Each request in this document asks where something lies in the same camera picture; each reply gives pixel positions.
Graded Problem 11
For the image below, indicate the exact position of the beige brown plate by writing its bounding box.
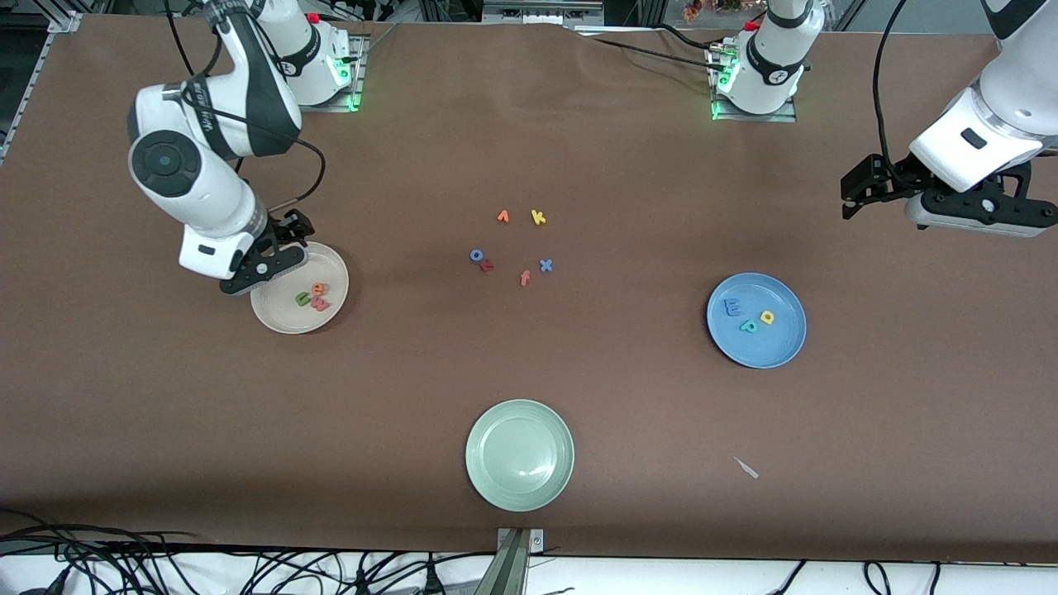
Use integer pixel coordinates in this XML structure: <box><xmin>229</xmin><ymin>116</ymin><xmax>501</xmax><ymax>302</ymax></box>
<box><xmin>250</xmin><ymin>240</ymin><xmax>350</xmax><ymax>336</ymax></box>

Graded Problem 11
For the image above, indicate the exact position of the brown table cover sheet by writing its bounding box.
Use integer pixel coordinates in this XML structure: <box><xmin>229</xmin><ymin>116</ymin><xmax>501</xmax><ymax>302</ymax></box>
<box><xmin>0</xmin><ymin>12</ymin><xmax>1058</xmax><ymax>564</ymax></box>

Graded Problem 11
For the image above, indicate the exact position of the blue plate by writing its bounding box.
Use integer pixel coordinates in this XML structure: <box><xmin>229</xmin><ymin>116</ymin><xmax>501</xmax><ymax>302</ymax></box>
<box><xmin>706</xmin><ymin>273</ymin><xmax>808</xmax><ymax>370</ymax></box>

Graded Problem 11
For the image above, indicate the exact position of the pale green plate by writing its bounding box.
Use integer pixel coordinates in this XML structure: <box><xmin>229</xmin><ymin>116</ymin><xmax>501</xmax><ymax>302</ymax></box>
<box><xmin>465</xmin><ymin>398</ymin><xmax>576</xmax><ymax>513</ymax></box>

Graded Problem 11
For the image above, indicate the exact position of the grey metal box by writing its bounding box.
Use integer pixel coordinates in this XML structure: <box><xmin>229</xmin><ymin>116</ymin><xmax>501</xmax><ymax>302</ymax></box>
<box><xmin>481</xmin><ymin>0</ymin><xmax>605</xmax><ymax>26</ymax></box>

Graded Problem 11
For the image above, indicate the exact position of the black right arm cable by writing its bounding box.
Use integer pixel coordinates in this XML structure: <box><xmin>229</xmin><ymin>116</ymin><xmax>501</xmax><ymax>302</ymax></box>
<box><xmin>164</xmin><ymin>0</ymin><xmax>328</xmax><ymax>212</ymax></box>

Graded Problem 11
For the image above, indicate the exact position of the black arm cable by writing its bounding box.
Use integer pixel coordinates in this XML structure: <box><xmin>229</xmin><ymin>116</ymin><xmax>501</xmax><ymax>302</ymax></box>
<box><xmin>164</xmin><ymin>0</ymin><xmax>328</xmax><ymax>212</ymax></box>
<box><xmin>871</xmin><ymin>0</ymin><xmax>912</xmax><ymax>167</ymax></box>

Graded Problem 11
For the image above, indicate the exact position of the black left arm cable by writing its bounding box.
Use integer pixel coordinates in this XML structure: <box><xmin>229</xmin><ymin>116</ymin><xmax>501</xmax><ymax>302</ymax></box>
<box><xmin>871</xmin><ymin>0</ymin><xmax>912</xmax><ymax>167</ymax></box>

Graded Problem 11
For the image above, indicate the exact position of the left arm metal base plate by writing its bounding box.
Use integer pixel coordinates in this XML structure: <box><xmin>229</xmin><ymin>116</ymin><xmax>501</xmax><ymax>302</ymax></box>
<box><xmin>706</xmin><ymin>40</ymin><xmax>799</xmax><ymax>124</ymax></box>

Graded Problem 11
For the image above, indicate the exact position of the black table cable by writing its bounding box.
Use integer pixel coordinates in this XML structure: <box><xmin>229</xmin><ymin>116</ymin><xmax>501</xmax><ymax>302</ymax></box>
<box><xmin>657</xmin><ymin>22</ymin><xmax>730</xmax><ymax>55</ymax></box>
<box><xmin>591</xmin><ymin>36</ymin><xmax>718</xmax><ymax>67</ymax></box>

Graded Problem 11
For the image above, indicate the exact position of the aluminium table frame rail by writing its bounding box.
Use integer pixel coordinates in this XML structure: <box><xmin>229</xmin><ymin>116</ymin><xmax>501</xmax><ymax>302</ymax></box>
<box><xmin>0</xmin><ymin>10</ymin><xmax>84</xmax><ymax>166</ymax></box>

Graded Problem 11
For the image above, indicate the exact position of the metal table edge bracket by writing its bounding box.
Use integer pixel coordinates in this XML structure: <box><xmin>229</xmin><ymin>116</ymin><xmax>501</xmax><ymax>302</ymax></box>
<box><xmin>494</xmin><ymin>526</ymin><xmax>546</xmax><ymax>595</ymax></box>

